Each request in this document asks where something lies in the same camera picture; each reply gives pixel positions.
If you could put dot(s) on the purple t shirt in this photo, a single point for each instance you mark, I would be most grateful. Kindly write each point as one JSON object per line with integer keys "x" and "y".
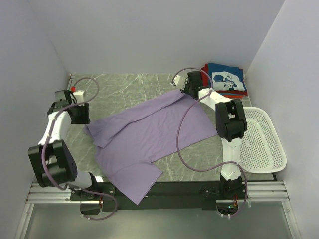
{"x": 129, "y": 143}

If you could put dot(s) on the aluminium front rail frame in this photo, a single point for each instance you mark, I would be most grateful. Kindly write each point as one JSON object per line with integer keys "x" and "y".
{"x": 257, "y": 191}

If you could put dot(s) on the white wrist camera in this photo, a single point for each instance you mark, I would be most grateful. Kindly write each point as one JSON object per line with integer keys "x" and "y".
{"x": 76, "y": 96}
{"x": 179, "y": 82}

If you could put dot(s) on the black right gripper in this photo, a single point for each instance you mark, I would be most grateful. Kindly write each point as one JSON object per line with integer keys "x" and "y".
{"x": 185, "y": 90}

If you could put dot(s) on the red folded t shirt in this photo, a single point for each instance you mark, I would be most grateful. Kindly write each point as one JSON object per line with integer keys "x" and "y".
{"x": 204, "y": 71}

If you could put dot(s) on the blue printed folded t shirt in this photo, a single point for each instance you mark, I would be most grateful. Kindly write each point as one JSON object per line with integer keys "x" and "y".
{"x": 228, "y": 79}

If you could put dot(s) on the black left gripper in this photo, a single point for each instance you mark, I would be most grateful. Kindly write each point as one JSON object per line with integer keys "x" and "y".
{"x": 85, "y": 119}

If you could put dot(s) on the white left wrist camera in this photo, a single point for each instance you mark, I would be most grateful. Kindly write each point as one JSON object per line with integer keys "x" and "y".
{"x": 76, "y": 96}

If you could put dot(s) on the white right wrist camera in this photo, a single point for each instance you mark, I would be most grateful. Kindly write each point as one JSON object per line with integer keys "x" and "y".
{"x": 179, "y": 82}

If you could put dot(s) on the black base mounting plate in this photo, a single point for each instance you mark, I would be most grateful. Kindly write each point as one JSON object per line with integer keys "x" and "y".
{"x": 178, "y": 195}

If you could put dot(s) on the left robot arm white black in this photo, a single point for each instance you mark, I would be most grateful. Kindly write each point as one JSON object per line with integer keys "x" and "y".
{"x": 84, "y": 180}

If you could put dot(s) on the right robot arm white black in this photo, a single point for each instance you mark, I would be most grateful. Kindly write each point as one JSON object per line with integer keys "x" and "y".
{"x": 230, "y": 123}

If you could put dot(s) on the orange folded t shirt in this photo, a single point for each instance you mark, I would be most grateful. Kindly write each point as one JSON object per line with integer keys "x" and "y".
{"x": 232, "y": 95}

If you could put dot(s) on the white perforated plastic basket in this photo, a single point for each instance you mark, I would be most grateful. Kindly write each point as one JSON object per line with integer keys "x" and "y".
{"x": 261, "y": 151}

